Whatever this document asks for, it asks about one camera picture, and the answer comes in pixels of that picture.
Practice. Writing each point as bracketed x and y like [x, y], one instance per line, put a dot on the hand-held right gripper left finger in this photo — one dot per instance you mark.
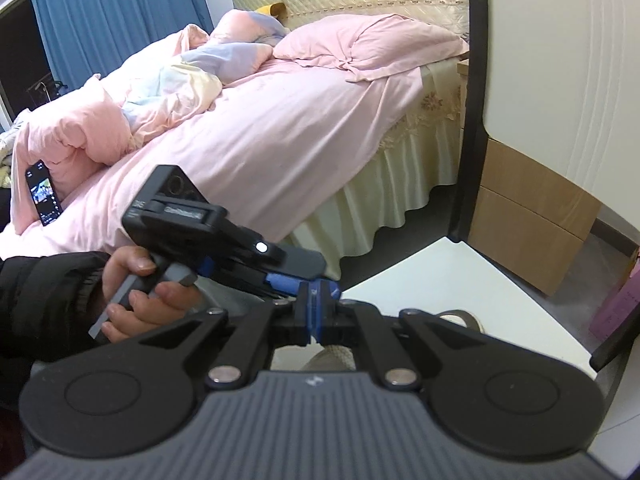
[306, 310]

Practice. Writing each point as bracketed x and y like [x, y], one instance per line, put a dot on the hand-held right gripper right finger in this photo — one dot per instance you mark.
[327, 310]

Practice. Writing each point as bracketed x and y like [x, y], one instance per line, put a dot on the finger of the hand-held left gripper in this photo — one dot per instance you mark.
[280, 284]

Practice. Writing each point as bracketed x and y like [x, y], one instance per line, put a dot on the brown and white sneaker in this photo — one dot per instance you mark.
[462, 317]

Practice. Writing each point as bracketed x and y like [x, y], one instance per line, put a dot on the person's left forearm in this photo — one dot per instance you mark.
[45, 300]

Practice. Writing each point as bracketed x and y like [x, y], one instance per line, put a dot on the person's left hand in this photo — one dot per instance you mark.
[165, 302]

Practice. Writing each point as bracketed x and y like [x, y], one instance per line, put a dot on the pastel patterned duvet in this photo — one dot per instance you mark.
[165, 85]

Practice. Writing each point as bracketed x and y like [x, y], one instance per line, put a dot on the black smartphone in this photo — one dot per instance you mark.
[44, 195]

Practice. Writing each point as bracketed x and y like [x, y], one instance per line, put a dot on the wooden bedside cabinet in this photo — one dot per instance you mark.
[525, 210]

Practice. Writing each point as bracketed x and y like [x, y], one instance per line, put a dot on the blue curtain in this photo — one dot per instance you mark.
[115, 15]

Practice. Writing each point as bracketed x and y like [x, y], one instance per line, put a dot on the yellow soft toy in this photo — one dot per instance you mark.
[270, 9]

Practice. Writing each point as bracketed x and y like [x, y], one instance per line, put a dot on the dark window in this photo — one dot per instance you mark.
[20, 50]

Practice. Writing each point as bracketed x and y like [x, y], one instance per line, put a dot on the pink pillow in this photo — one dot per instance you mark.
[370, 45]

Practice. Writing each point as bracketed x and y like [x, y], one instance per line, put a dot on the pink cardboard box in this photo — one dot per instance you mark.
[620, 305]

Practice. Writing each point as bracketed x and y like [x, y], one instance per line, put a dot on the white chair with black frame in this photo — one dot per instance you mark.
[550, 60]

